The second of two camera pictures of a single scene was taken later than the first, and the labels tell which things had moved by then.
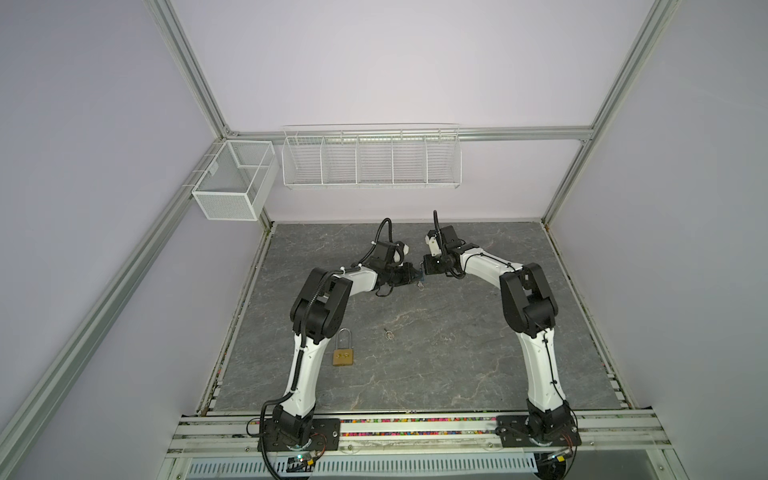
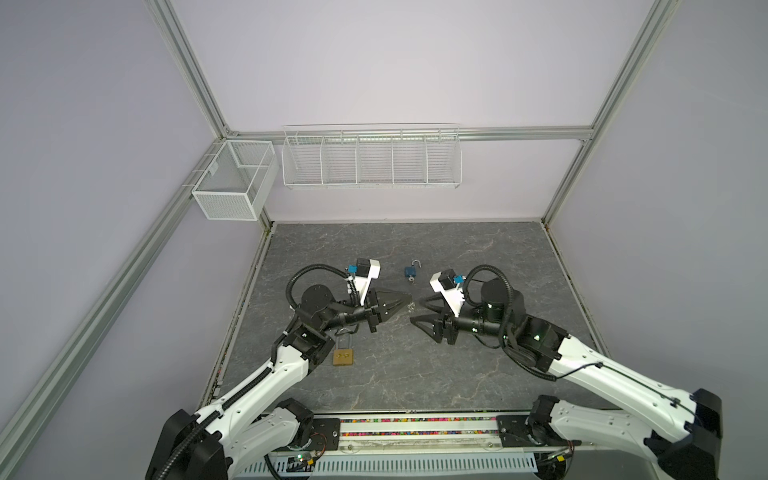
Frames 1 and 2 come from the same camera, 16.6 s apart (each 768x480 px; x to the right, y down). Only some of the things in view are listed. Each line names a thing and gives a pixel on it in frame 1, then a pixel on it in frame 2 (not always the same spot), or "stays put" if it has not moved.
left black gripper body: x=399 y=275 -> x=369 y=312
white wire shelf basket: x=372 y=156 stays put
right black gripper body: x=435 y=264 -> x=454 y=325
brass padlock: x=343 y=357 stays put
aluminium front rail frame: x=236 y=436 stays put
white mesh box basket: x=235 y=187 stays put
